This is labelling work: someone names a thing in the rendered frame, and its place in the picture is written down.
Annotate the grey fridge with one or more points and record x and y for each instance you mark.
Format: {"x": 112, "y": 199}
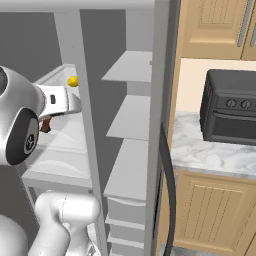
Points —
{"x": 130, "y": 116}

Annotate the tan lower cupboard door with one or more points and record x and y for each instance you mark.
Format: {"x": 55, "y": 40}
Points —
{"x": 213, "y": 213}

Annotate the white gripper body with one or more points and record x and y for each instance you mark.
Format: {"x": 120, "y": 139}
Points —
{"x": 74, "y": 103}

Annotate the grey fridge door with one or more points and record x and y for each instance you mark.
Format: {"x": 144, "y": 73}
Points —
{"x": 156, "y": 66}

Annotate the brown chicken drumstick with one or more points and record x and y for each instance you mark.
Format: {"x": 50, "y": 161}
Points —
{"x": 45, "y": 126}

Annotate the yellow lemon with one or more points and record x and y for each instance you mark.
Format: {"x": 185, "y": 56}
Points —
{"x": 73, "y": 81}

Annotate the black toaster oven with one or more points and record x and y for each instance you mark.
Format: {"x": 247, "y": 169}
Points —
{"x": 230, "y": 110}

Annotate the tan upper cupboard door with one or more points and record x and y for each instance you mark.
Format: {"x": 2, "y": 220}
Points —
{"x": 250, "y": 53}
{"x": 213, "y": 30}

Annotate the tan cupboard door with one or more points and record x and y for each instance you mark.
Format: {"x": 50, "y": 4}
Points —
{"x": 213, "y": 30}
{"x": 213, "y": 213}
{"x": 250, "y": 53}

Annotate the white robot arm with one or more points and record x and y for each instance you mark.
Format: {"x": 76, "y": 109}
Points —
{"x": 20, "y": 100}

